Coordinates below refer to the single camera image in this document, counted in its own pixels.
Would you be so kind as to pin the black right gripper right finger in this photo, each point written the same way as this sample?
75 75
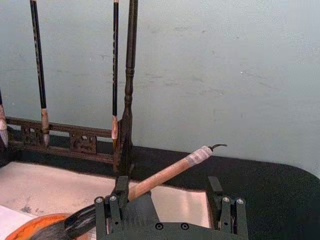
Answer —
226 212

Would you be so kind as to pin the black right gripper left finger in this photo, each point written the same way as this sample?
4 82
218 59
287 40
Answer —
117 207

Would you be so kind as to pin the pale writing felt sheet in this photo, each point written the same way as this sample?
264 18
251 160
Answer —
50 187

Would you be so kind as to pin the orange ink dish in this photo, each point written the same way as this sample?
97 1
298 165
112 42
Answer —
37 222

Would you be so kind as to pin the white paper sheet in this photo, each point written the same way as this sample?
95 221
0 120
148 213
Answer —
12 220

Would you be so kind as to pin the dark carved wooden brush rack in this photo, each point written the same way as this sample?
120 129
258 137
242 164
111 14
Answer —
128 75

